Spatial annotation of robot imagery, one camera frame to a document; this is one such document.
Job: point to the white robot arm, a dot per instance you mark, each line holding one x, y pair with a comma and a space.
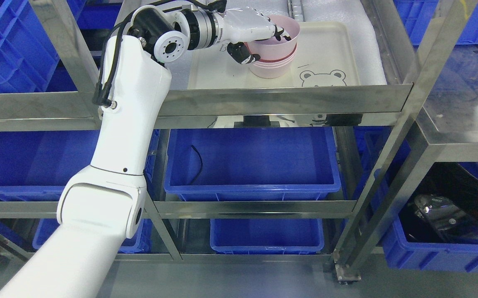
101, 205

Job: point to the steel shelf rack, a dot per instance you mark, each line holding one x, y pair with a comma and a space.
410, 75

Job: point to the stack of pink bowls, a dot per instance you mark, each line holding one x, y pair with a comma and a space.
273, 70

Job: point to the blue bin left shelf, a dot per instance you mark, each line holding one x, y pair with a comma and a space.
35, 166

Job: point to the black motorcycle helmet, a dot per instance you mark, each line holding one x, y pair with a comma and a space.
444, 207

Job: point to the blue bin shelf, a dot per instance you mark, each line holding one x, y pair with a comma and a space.
35, 166
266, 236
252, 164

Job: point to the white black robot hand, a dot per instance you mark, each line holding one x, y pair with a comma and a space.
238, 26

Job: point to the pink plastic bowl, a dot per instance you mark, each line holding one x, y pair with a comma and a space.
273, 49

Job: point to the white bear tray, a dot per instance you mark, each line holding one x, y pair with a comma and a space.
323, 58

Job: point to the blue bin lower shelf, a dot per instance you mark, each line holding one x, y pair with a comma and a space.
266, 236

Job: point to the blue bin middle shelf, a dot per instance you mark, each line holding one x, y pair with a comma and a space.
252, 164

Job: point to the blue bin holding helmet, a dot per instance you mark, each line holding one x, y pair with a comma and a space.
403, 254

